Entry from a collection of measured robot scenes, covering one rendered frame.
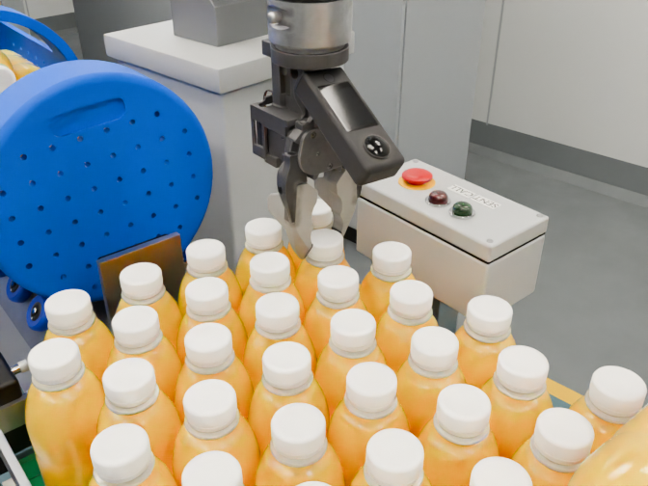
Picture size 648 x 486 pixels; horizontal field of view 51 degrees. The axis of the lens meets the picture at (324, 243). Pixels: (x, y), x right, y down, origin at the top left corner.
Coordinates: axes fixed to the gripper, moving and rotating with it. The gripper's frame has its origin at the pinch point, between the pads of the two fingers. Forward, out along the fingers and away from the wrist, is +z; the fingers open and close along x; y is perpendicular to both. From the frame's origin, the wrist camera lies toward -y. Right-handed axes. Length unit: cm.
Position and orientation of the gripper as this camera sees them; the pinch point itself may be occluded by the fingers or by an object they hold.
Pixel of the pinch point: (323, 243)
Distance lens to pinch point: 69.8
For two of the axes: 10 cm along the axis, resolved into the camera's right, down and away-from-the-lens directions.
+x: -7.8, 3.3, -5.4
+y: -6.3, -4.0, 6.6
